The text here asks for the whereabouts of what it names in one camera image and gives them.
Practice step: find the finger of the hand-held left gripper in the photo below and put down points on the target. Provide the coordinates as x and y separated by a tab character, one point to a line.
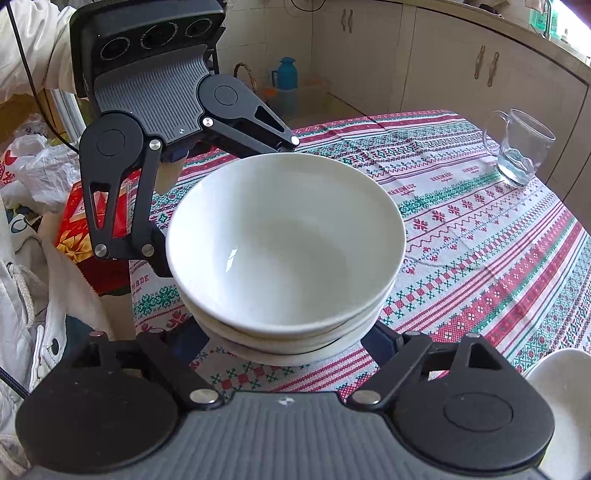
281	143
154	258

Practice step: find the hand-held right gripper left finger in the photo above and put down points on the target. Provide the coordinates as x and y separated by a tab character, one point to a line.
187	344

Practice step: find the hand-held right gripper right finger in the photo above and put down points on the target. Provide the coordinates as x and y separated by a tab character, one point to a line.
383	346

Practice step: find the plain white bowl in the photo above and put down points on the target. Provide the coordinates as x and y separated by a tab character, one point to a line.
286	230

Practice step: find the white bowl pink flower print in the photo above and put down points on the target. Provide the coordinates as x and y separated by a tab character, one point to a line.
277	336

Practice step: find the white bowl faint purple print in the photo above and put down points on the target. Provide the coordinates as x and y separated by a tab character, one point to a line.
286	356

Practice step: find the white fruit-print plate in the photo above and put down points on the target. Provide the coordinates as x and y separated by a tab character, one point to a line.
563	406

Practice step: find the person's left forearm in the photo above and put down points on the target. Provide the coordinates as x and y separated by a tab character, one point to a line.
46	46

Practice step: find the person's left hand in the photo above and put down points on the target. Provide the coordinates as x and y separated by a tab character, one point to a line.
167	177

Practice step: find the teal thermos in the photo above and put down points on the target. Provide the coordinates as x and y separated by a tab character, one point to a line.
285	76

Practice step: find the white plastic bag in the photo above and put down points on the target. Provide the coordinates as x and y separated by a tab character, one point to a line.
37	170

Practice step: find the patterned striped tablecloth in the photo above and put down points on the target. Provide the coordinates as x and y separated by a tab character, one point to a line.
461	230

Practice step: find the clear glass mug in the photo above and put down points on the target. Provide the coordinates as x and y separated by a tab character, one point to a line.
521	152

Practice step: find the kitchen countertop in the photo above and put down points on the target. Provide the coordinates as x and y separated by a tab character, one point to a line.
508	21

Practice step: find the green dish soap bottle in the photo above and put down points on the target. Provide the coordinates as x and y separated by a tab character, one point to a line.
538	21

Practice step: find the metal kitchen faucet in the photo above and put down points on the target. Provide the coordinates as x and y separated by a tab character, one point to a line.
548	18

